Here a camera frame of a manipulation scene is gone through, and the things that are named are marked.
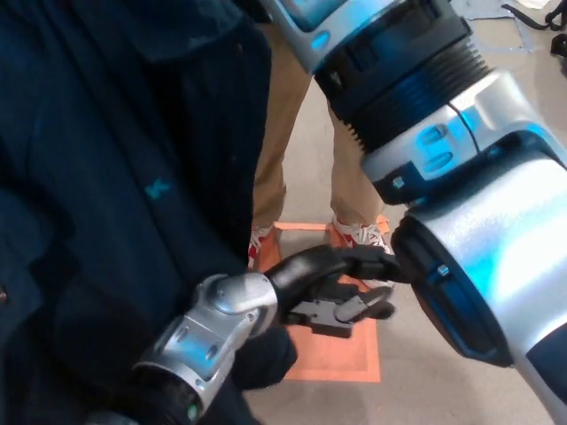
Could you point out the blue floor tape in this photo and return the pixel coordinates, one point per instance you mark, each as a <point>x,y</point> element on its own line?
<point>525,40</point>

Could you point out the red white sneaker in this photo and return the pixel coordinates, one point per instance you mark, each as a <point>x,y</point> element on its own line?
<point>363,232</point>
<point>259,245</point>

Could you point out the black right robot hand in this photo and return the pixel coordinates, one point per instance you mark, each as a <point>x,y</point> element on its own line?
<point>310,270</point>

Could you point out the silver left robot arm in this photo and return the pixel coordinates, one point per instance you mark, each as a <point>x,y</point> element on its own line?
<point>487,265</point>

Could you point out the khaki trousers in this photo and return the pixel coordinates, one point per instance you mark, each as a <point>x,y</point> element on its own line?
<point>274,168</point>

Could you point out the small black object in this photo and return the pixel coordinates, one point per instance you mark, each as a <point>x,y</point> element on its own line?
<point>560,44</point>

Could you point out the orange square floor mat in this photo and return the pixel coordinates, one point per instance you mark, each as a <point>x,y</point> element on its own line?
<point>350,358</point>

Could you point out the dark teal coat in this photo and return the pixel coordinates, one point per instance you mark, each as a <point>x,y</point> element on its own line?
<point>88,133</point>

